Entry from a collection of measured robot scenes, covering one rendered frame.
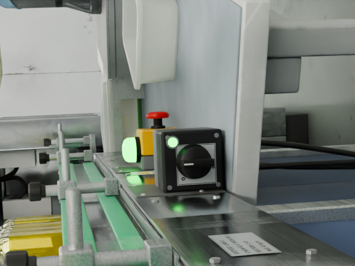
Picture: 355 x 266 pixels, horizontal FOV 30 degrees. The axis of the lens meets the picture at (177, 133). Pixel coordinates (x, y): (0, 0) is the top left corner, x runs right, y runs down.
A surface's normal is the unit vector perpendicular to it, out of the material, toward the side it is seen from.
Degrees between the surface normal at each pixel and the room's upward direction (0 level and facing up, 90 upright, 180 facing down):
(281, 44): 90
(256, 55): 90
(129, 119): 90
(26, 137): 90
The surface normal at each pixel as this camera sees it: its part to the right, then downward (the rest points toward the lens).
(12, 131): 0.18, 0.04
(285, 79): 0.18, 0.37
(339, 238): -0.04, -1.00
